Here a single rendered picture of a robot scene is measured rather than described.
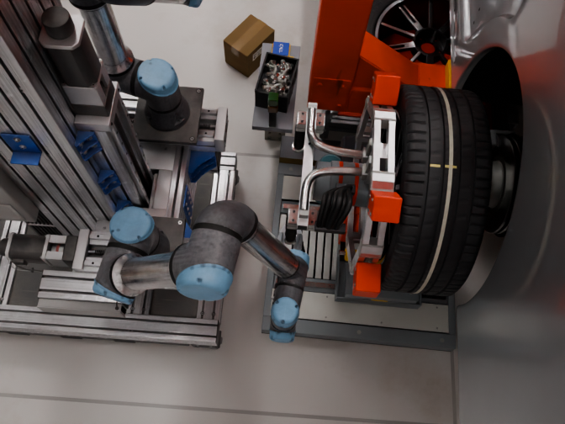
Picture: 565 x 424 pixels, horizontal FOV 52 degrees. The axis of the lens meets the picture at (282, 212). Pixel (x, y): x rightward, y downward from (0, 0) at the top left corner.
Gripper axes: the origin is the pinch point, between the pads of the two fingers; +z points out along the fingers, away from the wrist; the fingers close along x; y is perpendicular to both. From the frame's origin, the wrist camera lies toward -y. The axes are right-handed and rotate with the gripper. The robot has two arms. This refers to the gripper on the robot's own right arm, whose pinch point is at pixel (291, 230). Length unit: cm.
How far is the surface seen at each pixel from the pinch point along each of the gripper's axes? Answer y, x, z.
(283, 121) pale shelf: -38, 6, 62
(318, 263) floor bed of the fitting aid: -77, -15, 14
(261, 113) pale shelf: -38, 16, 65
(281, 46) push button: -35, 11, 98
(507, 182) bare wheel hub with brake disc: 12, -65, 17
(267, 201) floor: -83, 11, 45
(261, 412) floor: -83, 4, -51
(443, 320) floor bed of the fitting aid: -75, -70, -7
